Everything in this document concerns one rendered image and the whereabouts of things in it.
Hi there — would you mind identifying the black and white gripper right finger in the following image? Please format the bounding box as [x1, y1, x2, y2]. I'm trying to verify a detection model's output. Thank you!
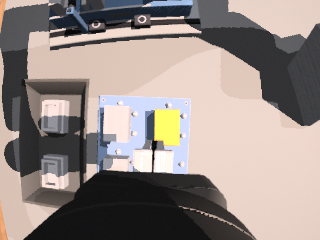
[153, 140, 174, 173]

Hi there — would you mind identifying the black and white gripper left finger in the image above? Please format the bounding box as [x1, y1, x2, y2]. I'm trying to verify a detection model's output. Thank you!
[133, 140, 155, 173]

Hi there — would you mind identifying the yellow block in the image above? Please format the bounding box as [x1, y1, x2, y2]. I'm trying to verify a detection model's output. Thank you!
[155, 109, 180, 146]

